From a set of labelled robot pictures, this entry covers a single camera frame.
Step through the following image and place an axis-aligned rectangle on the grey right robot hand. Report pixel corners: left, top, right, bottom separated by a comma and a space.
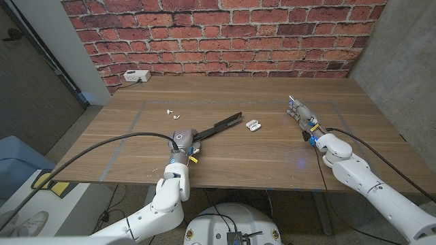
286, 95, 325, 141

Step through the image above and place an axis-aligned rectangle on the grey trouser leg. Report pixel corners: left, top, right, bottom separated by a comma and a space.
0, 223, 30, 238

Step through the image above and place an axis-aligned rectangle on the white airpods case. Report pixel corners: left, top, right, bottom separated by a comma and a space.
245, 119, 262, 133

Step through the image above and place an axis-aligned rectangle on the white floor platform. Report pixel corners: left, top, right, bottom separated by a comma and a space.
0, 169, 115, 238

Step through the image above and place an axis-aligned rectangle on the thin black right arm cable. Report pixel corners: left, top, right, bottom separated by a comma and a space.
313, 144, 405, 245

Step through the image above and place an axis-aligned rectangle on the grey metal table leg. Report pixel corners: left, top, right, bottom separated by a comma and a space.
145, 185, 159, 205
311, 191, 333, 236

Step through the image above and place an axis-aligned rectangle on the dark grey door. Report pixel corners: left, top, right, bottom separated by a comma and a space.
0, 6, 86, 156

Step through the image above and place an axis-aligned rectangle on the black power strip cord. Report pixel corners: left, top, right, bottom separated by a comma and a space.
115, 80, 142, 91

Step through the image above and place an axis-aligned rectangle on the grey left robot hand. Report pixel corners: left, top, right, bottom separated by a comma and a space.
168, 128, 202, 165

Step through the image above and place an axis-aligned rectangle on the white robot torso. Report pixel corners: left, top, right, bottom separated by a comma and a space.
183, 203, 283, 245

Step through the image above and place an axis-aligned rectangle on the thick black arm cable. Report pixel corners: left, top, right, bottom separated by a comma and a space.
0, 131, 181, 232
326, 127, 436, 204

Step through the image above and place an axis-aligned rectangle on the blue padded seat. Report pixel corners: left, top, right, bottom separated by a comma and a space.
0, 135, 57, 200

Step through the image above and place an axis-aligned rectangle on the white sneaker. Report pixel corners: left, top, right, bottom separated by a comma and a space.
19, 210, 50, 238
0, 210, 20, 232

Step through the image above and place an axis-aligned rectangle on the white power strip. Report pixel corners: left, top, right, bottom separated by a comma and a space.
123, 69, 152, 83

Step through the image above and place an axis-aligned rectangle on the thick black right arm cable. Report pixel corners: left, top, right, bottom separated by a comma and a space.
326, 127, 436, 204

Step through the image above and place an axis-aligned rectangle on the red brick printed backdrop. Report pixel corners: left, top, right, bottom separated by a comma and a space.
61, 0, 389, 95

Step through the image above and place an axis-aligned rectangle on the black door handle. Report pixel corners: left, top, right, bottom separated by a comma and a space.
2, 27, 24, 42

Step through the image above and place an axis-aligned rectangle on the small grey electronics box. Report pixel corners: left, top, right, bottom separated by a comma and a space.
227, 231, 243, 245

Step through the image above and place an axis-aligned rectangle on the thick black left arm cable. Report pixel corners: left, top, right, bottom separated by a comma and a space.
0, 131, 181, 232

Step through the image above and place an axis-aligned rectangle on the grey tape outline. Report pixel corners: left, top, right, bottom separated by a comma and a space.
98, 100, 375, 182

